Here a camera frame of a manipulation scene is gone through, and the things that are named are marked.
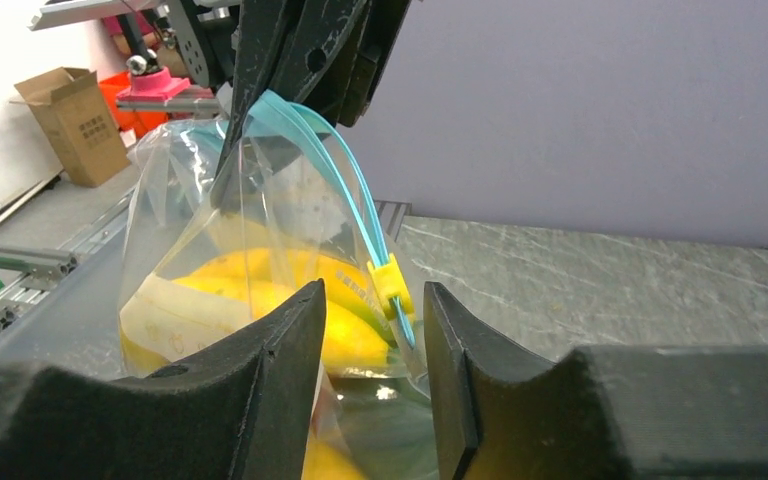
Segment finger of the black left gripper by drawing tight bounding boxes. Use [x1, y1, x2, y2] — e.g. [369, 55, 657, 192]
[217, 0, 368, 170]
[304, 0, 411, 127]

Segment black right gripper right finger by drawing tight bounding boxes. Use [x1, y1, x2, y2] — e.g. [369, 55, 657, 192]
[424, 282, 768, 479]

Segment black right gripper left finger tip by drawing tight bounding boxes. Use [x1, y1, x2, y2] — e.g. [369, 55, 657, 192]
[0, 280, 326, 479]

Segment yellow banana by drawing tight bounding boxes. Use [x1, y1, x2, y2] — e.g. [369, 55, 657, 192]
[120, 246, 395, 480]

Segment clear zip bag blue zipper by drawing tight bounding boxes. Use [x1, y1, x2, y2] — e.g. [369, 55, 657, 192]
[118, 92, 438, 479]

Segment pink and orange fixture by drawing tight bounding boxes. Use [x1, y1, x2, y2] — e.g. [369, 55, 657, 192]
[99, 67, 219, 139]

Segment brown cardboard box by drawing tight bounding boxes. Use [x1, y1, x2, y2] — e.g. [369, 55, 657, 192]
[14, 67, 130, 188]

